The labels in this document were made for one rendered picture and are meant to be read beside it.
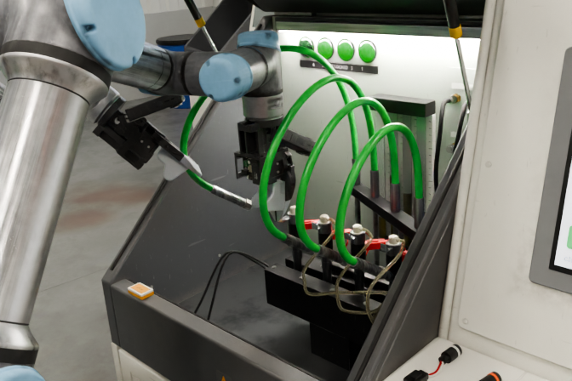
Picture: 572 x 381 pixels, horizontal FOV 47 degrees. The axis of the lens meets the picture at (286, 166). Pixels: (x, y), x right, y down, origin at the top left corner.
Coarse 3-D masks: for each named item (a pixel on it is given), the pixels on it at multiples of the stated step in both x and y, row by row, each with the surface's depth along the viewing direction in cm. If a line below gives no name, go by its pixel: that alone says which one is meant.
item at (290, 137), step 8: (288, 128) 121; (288, 136) 121; (296, 136) 123; (304, 136) 125; (288, 144) 124; (296, 144) 123; (304, 144) 125; (312, 144) 126; (296, 152) 128; (304, 152) 127
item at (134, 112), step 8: (160, 96) 124; (168, 96) 124; (176, 96) 124; (144, 104) 123; (152, 104) 124; (160, 104) 124; (168, 104) 124; (176, 104) 124; (128, 112) 123; (136, 112) 123; (144, 112) 123; (152, 112) 124
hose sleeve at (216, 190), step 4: (216, 188) 130; (220, 188) 131; (212, 192) 130; (216, 192) 131; (220, 192) 131; (224, 192) 131; (228, 192) 132; (220, 196) 131; (224, 196) 131; (228, 196) 132; (232, 196) 132; (236, 196) 133; (240, 196) 134; (228, 200) 132; (232, 200) 132; (236, 200) 133; (240, 200) 133; (244, 200) 134; (236, 204) 134; (240, 204) 133; (244, 204) 134
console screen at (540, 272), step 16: (560, 80) 92; (560, 96) 92; (560, 112) 93; (560, 128) 93; (560, 144) 93; (560, 160) 93; (560, 176) 93; (544, 192) 95; (560, 192) 93; (544, 208) 95; (560, 208) 93; (544, 224) 95; (560, 224) 93; (544, 240) 95; (560, 240) 93; (544, 256) 95; (560, 256) 93; (544, 272) 95; (560, 272) 93; (560, 288) 93
